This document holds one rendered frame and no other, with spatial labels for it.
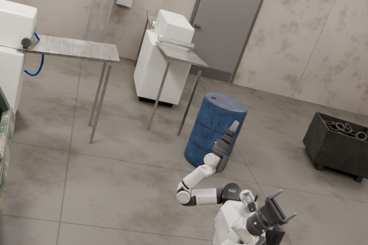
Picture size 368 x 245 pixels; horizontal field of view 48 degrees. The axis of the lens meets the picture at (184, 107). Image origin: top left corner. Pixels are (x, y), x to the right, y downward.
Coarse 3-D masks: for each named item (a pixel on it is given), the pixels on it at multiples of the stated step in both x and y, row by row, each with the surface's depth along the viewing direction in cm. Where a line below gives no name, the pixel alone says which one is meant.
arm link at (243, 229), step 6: (234, 222) 186; (240, 222) 181; (246, 222) 179; (234, 228) 181; (240, 228) 180; (246, 228) 179; (252, 228) 176; (240, 234) 181; (246, 234) 179; (252, 234) 178; (258, 234) 177; (246, 240) 180
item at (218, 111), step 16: (208, 96) 522; (224, 96) 541; (208, 112) 509; (224, 112) 499; (240, 112) 506; (208, 128) 511; (224, 128) 507; (240, 128) 526; (192, 144) 531; (208, 144) 517; (192, 160) 532
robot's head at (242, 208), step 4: (240, 192) 218; (244, 192) 216; (240, 196) 216; (248, 196) 213; (252, 196) 214; (244, 200) 213; (248, 200) 211; (244, 204) 213; (240, 208) 215; (244, 208) 214; (244, 212) 213; (248, 212) 214
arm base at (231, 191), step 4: (228, 184) 237; (232, 184) 236; (236, 184) 236; (224, 188) 236; (228, 188) 235; (232, 188) 235; (236, 188) 234; (240, 188) 234; (224, 192) 233; (228, 192) 233; (232, 192) 233; (236, 192) 232; (224, 196) 232; (228, 196) 231; (232, 196) 231; (236, 196) 230; (224, 200) 233; (228, 200) 231; (232, 200) 230; (236, 200) 229
